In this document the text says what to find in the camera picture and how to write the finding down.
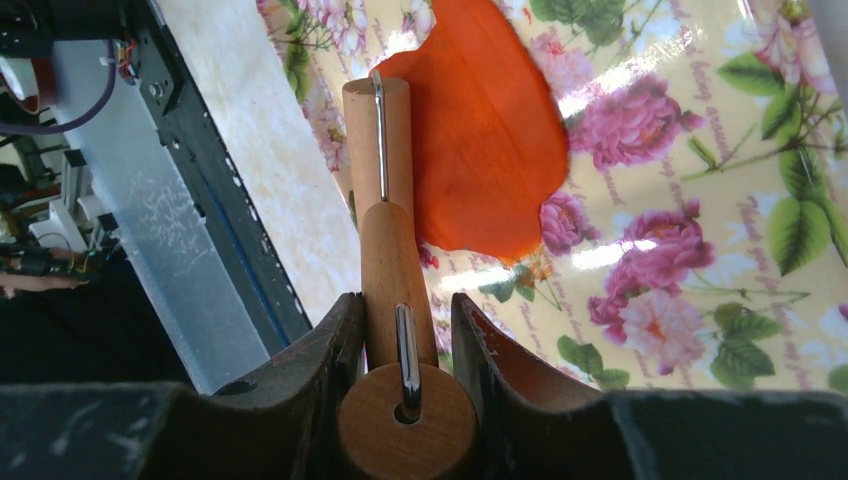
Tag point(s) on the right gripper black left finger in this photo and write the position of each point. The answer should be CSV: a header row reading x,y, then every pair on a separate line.
x,y
276,422

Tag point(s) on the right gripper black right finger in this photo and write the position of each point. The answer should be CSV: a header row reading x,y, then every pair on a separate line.
x,y
538,423

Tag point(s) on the wooden dough roller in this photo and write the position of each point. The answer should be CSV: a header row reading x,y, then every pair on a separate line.
x,y
406,418

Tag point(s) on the floral cutting board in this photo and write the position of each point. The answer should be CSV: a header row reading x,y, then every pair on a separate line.
x,y
700,237

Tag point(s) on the red dough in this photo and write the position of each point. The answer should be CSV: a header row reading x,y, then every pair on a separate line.
x,y
488,144

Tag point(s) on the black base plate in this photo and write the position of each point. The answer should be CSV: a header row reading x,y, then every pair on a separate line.
x,y
186,128

